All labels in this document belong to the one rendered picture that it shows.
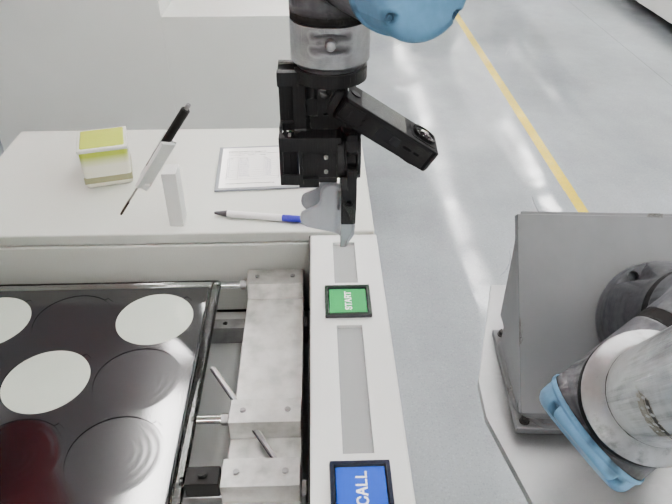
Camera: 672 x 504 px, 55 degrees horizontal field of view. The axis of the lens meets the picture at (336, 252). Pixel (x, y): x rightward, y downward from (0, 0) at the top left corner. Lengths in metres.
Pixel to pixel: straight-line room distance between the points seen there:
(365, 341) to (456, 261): 1.79
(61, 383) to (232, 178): 0.41
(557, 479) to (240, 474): 0.37
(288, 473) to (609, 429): 0.31
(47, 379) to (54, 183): 0.38
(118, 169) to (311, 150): 0.48
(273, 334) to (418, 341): 1.31
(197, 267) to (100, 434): 0.30
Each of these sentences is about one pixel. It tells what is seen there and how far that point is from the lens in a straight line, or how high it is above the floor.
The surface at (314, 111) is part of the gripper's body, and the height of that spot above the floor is 1.22.
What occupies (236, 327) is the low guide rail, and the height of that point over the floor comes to 0.85.
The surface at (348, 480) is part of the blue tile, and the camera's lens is 0.62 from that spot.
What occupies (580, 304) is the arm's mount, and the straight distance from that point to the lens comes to 0.85.
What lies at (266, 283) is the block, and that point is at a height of 0.91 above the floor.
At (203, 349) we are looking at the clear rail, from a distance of 0.83.
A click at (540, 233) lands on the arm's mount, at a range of 0.85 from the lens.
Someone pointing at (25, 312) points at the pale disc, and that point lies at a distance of 0.96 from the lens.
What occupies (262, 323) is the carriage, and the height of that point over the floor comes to 0.88.
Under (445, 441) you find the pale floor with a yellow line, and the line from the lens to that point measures 1.89.
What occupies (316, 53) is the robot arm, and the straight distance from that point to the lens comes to 0.60.
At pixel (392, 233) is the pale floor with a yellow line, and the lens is 2.63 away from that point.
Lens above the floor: 1.47
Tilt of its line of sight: 36 degrees down
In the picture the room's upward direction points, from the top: straight up
